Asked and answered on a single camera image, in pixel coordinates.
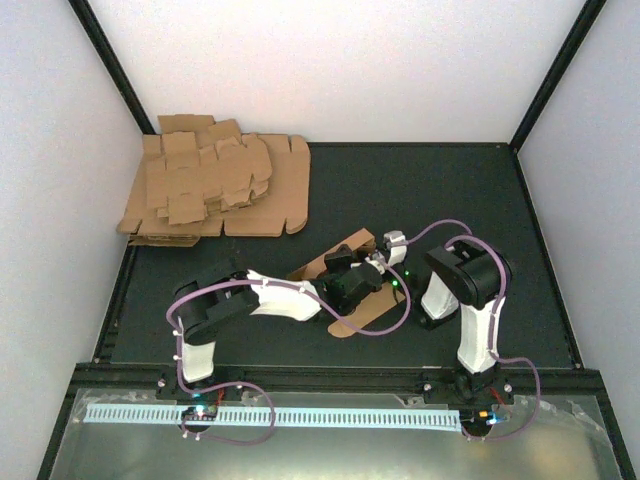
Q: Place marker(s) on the brown cardboard box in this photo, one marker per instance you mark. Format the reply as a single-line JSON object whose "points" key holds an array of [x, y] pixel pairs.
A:
{"points": [[365, 310]]}

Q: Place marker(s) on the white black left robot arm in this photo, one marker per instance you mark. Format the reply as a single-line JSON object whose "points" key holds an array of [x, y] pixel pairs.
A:
{"points": [[202, 307]]}

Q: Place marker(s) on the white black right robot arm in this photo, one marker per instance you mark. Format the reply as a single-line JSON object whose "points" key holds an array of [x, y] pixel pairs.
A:
{"points": [[470, 278]]}

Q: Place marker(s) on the stack of flat cardboard blanks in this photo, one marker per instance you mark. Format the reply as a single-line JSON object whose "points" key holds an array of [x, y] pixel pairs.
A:
{"points": [[202, 178]]}

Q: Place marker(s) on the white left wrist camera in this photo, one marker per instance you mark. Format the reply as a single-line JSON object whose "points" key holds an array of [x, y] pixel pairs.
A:
{"points": [[377, 260]]}

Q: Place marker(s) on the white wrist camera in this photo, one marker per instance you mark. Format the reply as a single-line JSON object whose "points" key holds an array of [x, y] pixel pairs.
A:
{"points": [[394, 248], [377, 260]]}

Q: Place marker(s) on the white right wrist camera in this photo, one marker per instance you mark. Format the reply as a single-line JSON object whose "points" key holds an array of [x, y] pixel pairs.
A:
{"points": [[394, 248]]}

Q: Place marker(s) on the white slotted cable duct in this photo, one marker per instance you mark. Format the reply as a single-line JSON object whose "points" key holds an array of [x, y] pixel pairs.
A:
{"points": [[278, 417]]}

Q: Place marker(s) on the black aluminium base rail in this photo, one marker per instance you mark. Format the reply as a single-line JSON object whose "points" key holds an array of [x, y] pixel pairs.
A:
{"points": [[442, 385]]}

